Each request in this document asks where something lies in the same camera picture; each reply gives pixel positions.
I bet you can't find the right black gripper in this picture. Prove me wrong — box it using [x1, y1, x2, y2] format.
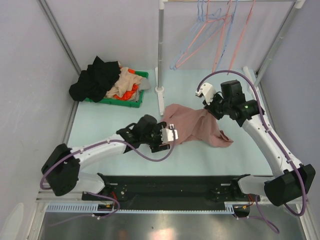
[203, 91, 232, 121]

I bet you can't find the green plastic bin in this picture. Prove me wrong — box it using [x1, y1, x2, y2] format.
[99, 69, 149, 108]

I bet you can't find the beige garment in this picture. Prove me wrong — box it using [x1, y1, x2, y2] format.
[105, 67, 143, 99]

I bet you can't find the white cable duct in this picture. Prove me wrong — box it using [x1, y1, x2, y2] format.
[45, 202, 235, 215]

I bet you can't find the grey garment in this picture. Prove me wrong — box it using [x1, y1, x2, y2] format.
[133, 77, 151, 102]

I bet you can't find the pink t shirt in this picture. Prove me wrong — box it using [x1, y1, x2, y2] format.
[162, 104, 233, 148]

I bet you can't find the black garment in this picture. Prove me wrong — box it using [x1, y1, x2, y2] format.
[69, 56, 121, 103]

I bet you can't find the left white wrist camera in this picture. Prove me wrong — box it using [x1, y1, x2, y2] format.
[161, 124, 179, 144]

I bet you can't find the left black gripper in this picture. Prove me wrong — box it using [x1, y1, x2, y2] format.
[140, 121, 170, 153]

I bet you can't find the orange garment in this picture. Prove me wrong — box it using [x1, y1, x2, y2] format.
[112, 68, 140, 102]

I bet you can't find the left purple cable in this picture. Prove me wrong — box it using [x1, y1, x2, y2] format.
[39, 124, 177, 227]

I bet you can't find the pink hanger middle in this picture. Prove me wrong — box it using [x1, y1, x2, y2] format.
[212, 0, 232, 73]

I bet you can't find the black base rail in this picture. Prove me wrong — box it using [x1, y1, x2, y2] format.
[81, 174, 261, 212]

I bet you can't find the blue hanger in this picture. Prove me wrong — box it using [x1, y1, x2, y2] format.
[216, 0, 239, 70]
[169, 0, 225, 71]

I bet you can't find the pink hanger left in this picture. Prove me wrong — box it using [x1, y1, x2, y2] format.
[169, 0, 239, 71]

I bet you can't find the pink hanger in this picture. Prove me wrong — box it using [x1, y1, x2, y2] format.
[212, 0, 232, 73]
[169, 0, 239, 71]
[228, 0, 256, 70]

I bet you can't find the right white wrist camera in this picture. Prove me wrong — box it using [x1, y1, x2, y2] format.
[195, 82, 217, 106]

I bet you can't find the pink hanger right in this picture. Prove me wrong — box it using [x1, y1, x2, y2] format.
[228, 0, 256, 70]

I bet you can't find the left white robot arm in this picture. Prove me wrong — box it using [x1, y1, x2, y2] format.
[40, 114, 179, 200]

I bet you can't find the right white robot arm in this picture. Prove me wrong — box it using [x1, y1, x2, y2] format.
[195, 80, 316, 207]

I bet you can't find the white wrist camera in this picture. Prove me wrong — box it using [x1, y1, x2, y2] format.
[161, 124, 179, 144]
[195, 82, 217, 106]

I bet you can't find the blue hanger left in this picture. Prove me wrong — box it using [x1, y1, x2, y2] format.
[169, 0, 225, 71]

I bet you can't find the blue hanger right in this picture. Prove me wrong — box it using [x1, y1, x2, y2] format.
[216, 0, 239, 70]

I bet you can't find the white clothes rack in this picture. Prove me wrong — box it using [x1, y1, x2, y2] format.
[154, 0, 305, 116]

